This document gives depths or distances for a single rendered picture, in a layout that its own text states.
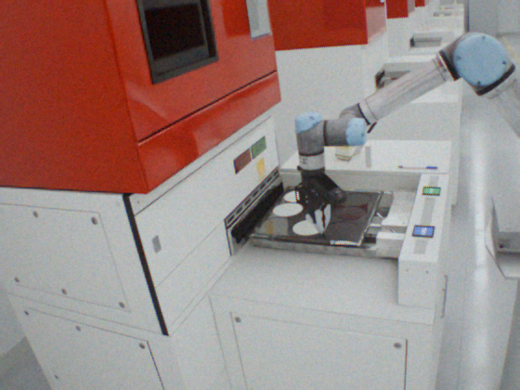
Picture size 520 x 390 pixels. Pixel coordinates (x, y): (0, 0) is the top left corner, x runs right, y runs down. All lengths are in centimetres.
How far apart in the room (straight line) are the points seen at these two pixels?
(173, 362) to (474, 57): 109
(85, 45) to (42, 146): 31
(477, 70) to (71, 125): 94
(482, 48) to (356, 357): 84
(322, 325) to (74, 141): 77
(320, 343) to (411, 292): 29
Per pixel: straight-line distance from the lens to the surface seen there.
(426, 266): 115
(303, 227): 144
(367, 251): 141
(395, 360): 128
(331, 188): 129
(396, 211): 155
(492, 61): 117
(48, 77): 110
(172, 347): 126
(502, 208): 159
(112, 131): 100
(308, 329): 128
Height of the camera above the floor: 158
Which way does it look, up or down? 23 degrees down
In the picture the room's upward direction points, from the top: 9 degrees counter-clockwise
